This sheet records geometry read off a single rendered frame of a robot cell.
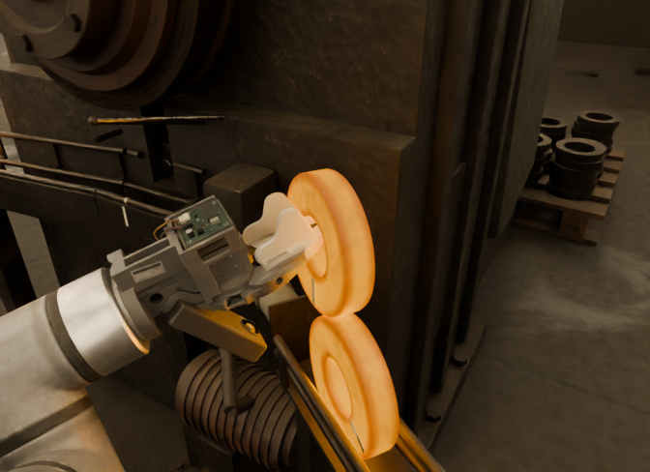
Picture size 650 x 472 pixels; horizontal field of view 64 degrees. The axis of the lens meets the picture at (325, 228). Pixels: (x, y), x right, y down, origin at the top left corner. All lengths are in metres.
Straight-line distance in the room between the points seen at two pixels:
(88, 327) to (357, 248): 0.24
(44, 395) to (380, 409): 0.29
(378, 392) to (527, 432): 1.05
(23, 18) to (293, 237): 0.55
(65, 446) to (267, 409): 0.37
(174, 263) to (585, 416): 1.34
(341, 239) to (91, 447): 0.28
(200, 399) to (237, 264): 0.41
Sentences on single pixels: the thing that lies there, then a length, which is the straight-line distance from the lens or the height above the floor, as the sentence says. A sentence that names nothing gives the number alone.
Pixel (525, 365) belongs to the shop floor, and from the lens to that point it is 1.73.
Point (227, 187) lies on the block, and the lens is 0.81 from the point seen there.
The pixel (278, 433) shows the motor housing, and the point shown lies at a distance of 0.81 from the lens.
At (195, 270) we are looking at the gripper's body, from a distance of 0.47.
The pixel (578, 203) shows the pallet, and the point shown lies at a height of 0.14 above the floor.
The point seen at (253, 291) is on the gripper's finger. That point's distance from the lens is 0.49.
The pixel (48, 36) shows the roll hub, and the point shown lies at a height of 1.01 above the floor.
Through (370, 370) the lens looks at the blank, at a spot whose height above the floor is 0.77.
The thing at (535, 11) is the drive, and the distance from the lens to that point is 1.46.
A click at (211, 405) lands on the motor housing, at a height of 0.51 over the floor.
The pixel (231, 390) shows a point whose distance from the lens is 0.80.
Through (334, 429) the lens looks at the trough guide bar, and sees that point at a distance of 0.58.
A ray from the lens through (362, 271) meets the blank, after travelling 0.49.
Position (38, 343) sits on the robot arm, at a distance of 0.50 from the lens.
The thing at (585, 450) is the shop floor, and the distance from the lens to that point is 1.57.
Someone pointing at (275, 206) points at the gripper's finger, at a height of 0.90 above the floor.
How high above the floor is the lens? 1.14
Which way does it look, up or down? 30 degrees down
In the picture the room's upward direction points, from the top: straight up
